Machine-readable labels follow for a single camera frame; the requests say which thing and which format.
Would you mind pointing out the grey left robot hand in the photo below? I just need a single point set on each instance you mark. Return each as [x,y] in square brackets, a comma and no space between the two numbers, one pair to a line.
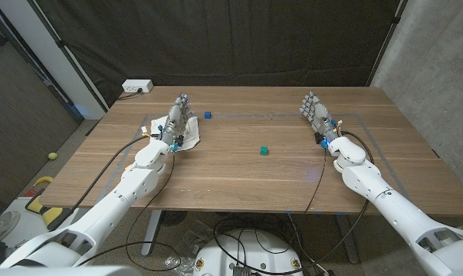
[175,115]

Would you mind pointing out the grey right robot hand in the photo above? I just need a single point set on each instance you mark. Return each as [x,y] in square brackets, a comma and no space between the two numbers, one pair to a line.
[319,113]

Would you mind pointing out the white cloth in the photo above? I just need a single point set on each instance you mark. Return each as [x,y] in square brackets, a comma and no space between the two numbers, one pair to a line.
[191,132]

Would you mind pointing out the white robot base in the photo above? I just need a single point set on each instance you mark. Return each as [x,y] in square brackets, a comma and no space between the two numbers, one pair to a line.
[250,253]

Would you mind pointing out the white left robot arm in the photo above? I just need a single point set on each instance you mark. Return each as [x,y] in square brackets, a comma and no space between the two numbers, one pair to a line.
[112,199]

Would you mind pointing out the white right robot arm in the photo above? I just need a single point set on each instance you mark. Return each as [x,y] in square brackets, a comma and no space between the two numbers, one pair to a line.
[385,203]

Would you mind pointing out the small blue block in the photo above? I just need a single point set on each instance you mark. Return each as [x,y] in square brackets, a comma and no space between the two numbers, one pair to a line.
[207,115]

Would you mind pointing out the white power strip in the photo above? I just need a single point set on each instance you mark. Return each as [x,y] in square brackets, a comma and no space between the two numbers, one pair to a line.
[137,85]

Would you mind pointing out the small green block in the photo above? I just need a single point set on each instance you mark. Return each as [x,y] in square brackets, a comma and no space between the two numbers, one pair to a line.
[264,150]

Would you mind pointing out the black bag with zipper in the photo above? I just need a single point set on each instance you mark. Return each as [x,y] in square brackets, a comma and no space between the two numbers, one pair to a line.
[224,38]

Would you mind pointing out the black backdrop stand pole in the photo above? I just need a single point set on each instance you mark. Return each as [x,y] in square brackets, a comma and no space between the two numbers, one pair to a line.
[68,55]
[386,42]

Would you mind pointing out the black round fan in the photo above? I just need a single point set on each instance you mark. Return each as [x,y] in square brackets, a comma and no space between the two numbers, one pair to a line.
[173,217]

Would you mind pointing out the white table leg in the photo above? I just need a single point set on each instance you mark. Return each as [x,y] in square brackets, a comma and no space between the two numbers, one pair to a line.
[152,230]

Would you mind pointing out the dark table leg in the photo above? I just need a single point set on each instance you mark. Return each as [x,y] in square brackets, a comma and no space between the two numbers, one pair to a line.
[346,237]

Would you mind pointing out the yellow-green tennis ball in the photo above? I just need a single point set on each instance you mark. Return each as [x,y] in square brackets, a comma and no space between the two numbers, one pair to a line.
[53,156]

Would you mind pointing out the clear plastic bag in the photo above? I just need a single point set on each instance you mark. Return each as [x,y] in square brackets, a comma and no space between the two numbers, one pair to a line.
[185,245]

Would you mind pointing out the yellow and black tool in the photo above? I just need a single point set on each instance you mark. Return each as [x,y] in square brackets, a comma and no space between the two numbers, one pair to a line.
[49,214]

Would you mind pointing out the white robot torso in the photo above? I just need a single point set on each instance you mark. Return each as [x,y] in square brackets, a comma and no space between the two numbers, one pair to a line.
[63,271]

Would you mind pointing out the grey shoe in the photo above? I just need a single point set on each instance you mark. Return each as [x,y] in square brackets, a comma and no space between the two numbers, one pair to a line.
[3,224]

